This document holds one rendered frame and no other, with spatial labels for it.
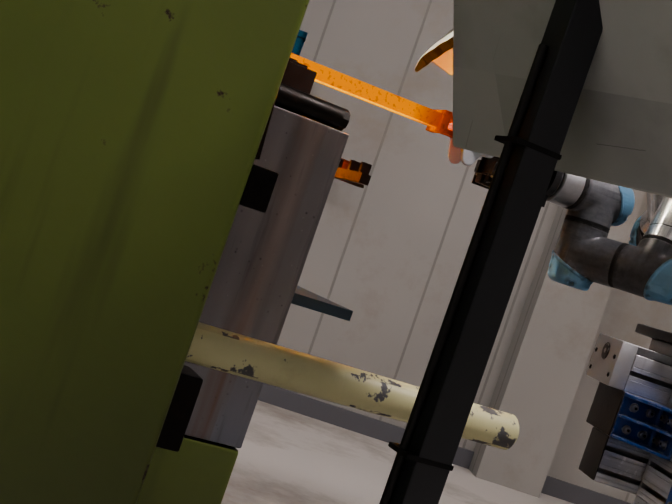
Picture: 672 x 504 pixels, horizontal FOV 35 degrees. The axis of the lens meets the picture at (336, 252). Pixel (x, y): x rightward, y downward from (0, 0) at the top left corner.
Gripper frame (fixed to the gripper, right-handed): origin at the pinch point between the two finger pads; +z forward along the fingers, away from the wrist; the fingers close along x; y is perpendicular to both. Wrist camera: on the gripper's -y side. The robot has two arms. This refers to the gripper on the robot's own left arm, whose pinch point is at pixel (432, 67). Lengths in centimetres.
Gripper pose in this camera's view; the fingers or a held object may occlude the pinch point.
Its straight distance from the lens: 166.7
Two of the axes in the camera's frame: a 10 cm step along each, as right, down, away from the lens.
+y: 6.0, 7.2, 3.5
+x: -3.6, -1.4, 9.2
